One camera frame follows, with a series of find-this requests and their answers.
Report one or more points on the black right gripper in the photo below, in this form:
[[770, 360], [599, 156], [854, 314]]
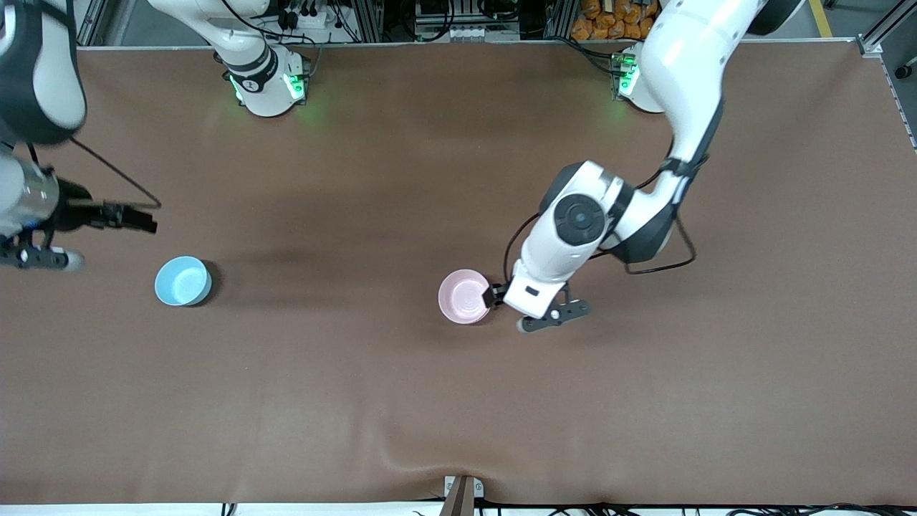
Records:
[[74, 206]]

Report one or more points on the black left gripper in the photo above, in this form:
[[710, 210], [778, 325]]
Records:
[[495, 295]]

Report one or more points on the pink bowl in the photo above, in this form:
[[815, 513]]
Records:
[[462, 297]]

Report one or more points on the blue bowl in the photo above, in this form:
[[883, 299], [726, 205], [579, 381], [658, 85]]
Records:
[[181, 281]]

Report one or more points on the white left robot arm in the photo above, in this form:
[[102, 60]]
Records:
[[688, 72]]

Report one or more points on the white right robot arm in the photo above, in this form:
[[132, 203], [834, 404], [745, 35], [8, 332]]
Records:
[[265, 86]]

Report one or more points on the brown table cloth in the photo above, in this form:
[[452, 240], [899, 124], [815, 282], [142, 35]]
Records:
[[358, 394]]

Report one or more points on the white connector strip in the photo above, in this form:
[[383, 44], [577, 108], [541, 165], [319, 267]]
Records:
[[469, 33]]

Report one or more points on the white power strip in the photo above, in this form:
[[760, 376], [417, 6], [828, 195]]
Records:
[[304, 18]]

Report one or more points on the orange snack packets bag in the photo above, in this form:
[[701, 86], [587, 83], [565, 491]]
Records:
[[602, 21]]

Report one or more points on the grey metal clamp bracket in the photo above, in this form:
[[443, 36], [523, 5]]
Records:
[[478, 489]]

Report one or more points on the aluminium frame profile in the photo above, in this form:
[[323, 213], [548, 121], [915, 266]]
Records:
[[93, 21], [870, 46]]

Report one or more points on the brown mount post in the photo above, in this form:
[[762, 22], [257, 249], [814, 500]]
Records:
[[458, 502]]

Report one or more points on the aluminium frame post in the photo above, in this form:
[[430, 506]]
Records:
[[559, 18], [369, 18]]

